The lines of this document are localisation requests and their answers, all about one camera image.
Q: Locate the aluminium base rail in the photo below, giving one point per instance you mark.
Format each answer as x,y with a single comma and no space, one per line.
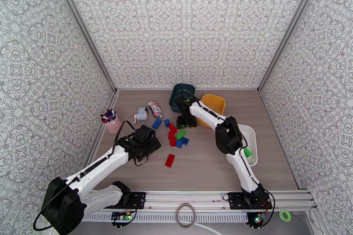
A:
187,197

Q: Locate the blue lego brick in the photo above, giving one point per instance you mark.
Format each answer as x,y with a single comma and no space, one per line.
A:
157,124
179,144
167,123
185,140

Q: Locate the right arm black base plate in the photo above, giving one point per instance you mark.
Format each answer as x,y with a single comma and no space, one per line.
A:
234,201

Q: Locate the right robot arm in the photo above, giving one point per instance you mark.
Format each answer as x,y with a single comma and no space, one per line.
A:
242,170

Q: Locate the circuit board with green light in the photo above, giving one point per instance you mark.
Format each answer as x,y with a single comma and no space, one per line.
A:
258,220

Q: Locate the red white snack packet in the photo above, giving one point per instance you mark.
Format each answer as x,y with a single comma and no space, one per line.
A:
155,108

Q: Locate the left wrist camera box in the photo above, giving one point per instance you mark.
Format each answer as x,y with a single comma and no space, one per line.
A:
145,132

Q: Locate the white plastic container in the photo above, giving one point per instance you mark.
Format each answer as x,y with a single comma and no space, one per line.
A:
251,135

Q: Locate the long red lego brick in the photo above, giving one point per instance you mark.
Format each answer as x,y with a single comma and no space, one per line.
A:
170,160

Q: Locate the pink metal pen cup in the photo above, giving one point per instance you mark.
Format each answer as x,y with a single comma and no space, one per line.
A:
114,126

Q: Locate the clear tape roll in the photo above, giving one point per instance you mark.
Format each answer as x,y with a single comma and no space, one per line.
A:
177,215

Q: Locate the circuit board with yellow parts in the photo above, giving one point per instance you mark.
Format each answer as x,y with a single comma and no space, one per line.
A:
121,217

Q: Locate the teal plastic container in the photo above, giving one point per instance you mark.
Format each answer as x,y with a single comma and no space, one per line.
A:
176,96

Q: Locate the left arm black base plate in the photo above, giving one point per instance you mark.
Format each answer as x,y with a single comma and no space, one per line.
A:
138,199

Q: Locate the yellow plastic container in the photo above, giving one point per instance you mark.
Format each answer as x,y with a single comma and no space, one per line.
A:
213,103

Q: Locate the aluminium frame post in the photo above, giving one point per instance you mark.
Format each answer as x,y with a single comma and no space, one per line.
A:
83,27
288,27

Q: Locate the green tape roll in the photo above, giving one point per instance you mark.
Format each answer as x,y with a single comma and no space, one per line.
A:
281,215

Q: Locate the green lego brick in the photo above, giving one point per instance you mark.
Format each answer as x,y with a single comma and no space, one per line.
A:
181,134
247,152

